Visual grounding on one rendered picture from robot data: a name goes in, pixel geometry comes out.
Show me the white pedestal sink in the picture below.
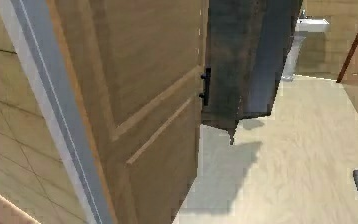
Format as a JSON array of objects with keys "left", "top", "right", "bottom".
[{"left": 281, "top": 9, "right": 331, "bottom": 82}]

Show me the brown wooden room door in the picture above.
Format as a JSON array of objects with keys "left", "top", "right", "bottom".
[{"left": 45, "top": 0, "right": 211, "bottom": 224}]

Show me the black door handle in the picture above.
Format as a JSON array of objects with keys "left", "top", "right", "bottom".
[{"left": 198, "top": 67, "right": 212, "bottom": 107}]

